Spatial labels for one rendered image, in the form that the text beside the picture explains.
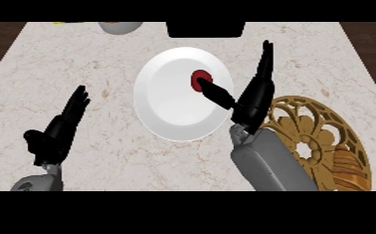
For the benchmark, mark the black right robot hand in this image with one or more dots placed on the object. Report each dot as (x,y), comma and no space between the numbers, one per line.
(254,102)

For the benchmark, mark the yellow flat object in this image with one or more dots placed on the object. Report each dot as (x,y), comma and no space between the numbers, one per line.
(59,23)

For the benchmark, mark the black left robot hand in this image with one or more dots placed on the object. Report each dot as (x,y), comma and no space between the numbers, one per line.
(57,132)

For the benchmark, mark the red tomato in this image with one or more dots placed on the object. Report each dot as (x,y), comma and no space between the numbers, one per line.
(201,76)

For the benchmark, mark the golden ornate round placemat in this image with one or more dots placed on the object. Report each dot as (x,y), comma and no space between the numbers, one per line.
(313,128)

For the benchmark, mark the grey bowl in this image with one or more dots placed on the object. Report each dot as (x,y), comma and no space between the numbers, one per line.
(119,27)

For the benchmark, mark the black box appliance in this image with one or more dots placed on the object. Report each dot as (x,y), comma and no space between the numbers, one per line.
(205,29)

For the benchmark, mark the brown striped croissant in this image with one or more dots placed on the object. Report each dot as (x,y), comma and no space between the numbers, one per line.
(348,171)

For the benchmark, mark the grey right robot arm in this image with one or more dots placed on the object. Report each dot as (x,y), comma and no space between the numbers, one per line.
(268,165)

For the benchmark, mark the white round plate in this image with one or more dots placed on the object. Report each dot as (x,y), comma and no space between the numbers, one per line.
(171,102)

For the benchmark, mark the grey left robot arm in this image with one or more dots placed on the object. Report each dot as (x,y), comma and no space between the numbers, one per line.
(40,181)

